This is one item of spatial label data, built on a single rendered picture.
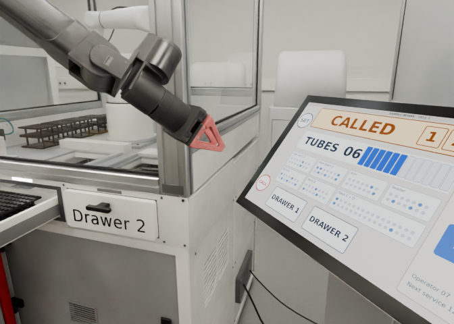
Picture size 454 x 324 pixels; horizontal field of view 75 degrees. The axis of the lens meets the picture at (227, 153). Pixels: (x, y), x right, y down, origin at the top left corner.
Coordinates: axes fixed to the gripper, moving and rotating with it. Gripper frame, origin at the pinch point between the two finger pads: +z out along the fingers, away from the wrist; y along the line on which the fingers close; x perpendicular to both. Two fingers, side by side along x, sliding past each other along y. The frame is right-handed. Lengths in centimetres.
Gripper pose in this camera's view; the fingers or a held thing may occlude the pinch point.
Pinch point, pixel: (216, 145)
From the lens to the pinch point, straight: 58.8
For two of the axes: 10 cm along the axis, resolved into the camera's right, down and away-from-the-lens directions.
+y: -4.8, -2.1, 8.5
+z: 6.9, 5.0, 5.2
